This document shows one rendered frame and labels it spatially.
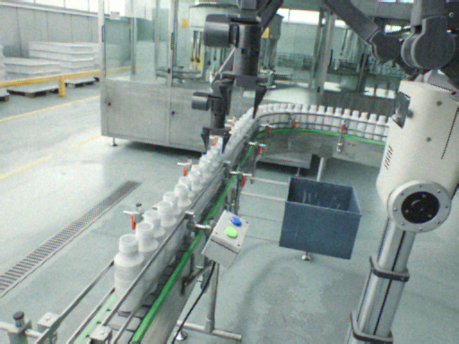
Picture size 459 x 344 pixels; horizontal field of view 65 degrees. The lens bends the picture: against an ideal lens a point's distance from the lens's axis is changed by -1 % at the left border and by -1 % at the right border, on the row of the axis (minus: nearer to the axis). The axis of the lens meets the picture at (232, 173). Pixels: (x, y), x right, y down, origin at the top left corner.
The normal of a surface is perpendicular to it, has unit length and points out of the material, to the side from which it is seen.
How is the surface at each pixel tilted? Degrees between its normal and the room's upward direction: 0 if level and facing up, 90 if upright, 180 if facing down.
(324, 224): 90
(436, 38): 89
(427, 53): 89
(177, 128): 90
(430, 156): 101
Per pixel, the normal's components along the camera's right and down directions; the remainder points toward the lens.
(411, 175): -0.22, 0.50
